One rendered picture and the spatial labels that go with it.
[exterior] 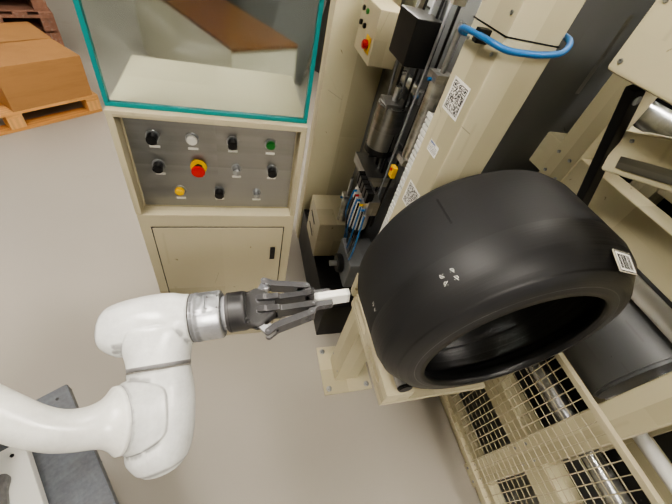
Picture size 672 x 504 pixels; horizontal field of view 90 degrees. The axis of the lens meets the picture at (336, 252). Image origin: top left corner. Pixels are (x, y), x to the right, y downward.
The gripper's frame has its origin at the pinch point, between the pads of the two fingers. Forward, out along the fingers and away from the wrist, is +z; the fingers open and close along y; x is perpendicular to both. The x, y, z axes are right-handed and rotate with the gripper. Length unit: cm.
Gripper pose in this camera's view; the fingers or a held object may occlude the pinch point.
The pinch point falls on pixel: (331, 297)
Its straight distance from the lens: 66.9
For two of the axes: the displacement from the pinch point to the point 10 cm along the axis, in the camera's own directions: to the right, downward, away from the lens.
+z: 9.8, -1.2, 1.7
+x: -0.5, 6.5, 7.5
